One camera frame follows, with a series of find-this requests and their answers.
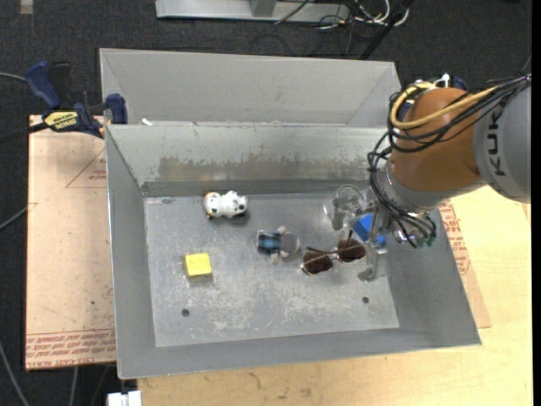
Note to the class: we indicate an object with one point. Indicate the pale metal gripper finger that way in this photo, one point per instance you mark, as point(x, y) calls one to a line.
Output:
point(373, 264)

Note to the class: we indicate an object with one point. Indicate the blue block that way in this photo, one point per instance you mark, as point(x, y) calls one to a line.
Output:
point(363, 226)

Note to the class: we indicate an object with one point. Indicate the clear glass cup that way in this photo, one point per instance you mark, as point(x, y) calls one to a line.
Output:
point(344, 203)

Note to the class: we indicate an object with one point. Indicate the brown-lens sunglasses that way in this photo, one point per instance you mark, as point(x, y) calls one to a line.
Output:
point(317, 262)

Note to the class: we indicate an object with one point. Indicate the blue plaid grey toy animal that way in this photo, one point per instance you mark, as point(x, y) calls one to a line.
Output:
point(274, 243)

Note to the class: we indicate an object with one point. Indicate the grey metal bin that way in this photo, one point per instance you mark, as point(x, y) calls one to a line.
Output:
point(262, 303)

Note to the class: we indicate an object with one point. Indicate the white black-spotted toy animal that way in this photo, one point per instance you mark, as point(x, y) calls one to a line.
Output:
point(226, 204)

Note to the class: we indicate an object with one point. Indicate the yellow block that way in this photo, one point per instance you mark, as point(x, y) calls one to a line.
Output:
point(197, 264)

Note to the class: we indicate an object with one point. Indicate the brown cardboard board red print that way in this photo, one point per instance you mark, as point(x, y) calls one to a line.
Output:
point(67, 226)

